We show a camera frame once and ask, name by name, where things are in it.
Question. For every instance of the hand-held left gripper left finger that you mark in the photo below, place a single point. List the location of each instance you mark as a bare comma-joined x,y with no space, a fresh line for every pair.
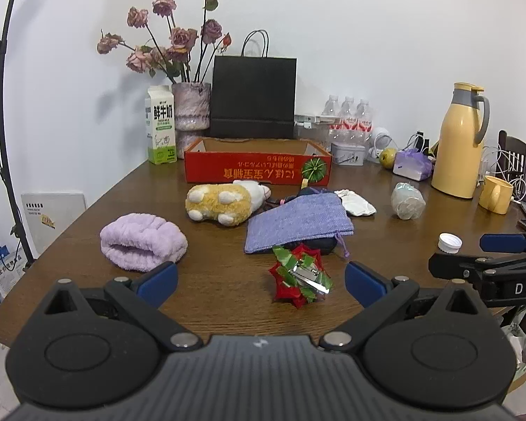
160,278

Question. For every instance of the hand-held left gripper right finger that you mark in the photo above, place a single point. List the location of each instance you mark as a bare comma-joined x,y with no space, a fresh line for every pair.
364,281

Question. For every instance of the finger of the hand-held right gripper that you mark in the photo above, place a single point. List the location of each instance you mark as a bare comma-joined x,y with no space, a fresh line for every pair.
447,264
502,242

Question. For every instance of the lavender fluffy towel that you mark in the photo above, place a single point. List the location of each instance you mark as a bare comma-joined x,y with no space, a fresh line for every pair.
140,239

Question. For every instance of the iridescent plastic bag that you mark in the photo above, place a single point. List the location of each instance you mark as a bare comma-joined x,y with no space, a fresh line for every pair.
407,201

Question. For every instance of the red green bow clip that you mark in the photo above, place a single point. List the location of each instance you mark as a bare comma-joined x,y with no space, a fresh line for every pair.
289,291

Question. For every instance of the white cloth pouch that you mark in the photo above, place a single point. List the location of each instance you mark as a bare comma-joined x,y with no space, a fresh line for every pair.
355,204

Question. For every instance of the purple knitted pouch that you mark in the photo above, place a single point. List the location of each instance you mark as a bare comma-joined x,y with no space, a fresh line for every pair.
298,219

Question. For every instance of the yellow white plush toy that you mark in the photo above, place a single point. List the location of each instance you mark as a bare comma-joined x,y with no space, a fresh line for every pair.
219,204

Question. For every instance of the red cardboard box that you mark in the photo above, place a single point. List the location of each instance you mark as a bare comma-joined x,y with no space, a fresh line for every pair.
245,171

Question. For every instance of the white bottle cap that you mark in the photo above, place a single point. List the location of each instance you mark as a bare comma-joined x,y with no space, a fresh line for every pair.
450,242

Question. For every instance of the yellow mug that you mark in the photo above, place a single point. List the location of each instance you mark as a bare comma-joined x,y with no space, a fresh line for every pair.
495,195

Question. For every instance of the bin with plastic bag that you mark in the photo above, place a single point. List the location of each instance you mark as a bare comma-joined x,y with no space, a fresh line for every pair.
521,351

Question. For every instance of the dark wooden chair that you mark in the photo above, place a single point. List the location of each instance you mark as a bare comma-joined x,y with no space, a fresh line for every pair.
508,140

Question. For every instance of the yellow thermos jug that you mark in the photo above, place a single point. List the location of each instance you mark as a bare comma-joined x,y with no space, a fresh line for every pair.
458,149

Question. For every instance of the purple tissue pack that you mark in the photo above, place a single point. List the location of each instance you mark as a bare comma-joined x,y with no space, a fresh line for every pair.
410,164

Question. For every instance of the white flat panel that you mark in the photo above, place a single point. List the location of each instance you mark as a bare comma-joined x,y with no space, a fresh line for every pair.
57,219

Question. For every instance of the pale printed tin box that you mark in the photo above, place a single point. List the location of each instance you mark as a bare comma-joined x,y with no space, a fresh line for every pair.
348,155

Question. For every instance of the small white fan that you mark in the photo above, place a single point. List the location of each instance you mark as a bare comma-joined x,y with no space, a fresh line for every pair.
380,137

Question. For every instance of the black light stand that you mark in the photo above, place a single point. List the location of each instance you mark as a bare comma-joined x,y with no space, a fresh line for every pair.
14,228

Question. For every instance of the clear seed container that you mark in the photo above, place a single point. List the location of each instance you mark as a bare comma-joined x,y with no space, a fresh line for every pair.
307,133

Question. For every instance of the white green milk carton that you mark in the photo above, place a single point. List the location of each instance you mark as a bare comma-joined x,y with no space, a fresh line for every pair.
160,118

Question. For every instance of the blue packets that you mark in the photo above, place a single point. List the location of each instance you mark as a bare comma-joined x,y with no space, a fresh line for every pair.
0,272

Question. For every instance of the clear water bottle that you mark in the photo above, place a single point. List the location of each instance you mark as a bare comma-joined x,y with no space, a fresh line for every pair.
332,109
348,118
364,120

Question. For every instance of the purple mottled vase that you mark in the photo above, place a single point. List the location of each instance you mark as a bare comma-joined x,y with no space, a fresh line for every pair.
192,105

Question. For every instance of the black paper bag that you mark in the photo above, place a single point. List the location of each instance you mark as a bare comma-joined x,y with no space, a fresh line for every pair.
254,96

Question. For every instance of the dried pink rose bouquet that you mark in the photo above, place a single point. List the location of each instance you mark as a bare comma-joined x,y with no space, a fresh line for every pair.
182,37

